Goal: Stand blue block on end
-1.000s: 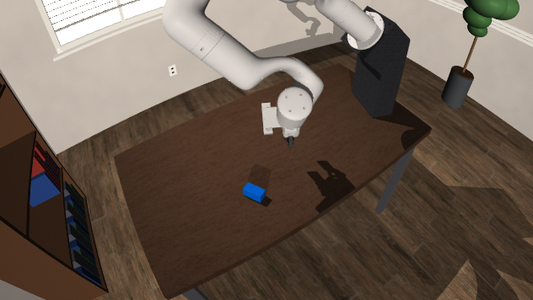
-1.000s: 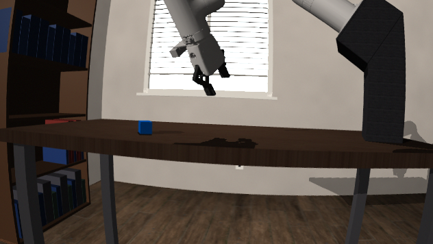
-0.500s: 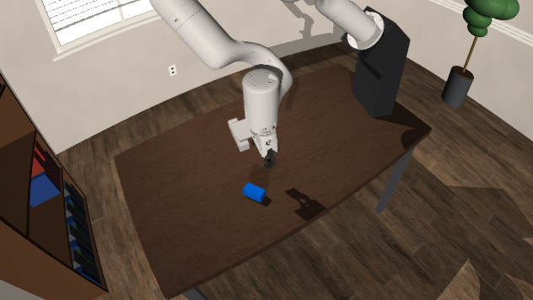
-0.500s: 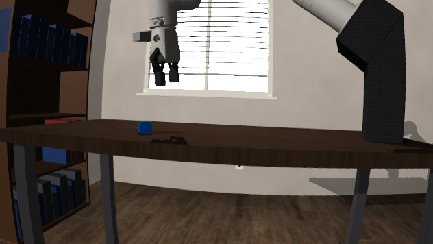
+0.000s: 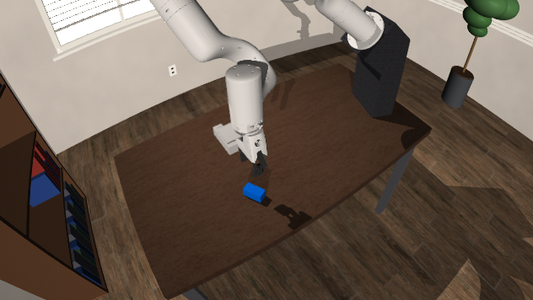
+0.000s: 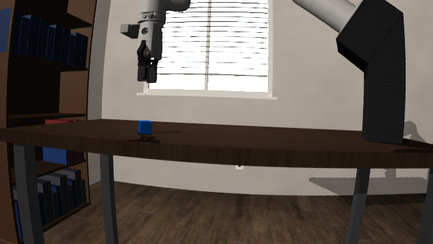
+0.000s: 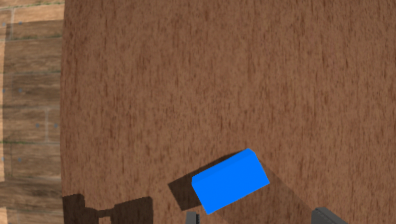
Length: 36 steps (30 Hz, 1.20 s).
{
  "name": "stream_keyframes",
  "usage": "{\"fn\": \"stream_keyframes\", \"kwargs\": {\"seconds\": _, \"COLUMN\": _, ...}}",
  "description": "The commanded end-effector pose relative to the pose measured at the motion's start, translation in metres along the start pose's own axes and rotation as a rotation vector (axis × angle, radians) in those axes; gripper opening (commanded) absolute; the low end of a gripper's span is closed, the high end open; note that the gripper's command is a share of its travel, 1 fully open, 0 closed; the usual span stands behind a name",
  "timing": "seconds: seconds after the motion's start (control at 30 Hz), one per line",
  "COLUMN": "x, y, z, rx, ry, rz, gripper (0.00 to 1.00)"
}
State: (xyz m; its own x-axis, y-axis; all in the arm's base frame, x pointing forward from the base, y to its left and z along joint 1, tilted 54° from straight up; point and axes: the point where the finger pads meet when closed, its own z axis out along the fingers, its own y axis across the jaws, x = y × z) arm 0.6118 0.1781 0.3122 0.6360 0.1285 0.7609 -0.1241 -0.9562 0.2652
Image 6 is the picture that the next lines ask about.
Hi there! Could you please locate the blue block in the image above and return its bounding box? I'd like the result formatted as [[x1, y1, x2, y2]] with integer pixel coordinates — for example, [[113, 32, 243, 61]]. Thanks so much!
[[138, 121, 152, 134]]

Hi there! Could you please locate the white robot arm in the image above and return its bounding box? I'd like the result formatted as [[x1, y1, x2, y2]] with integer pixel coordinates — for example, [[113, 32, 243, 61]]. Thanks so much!
[[120, 0, 363, 39]]

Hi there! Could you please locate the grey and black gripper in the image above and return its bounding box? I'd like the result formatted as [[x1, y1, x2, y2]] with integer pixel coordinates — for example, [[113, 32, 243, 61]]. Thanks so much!
[[137, 22, 164, 83]]

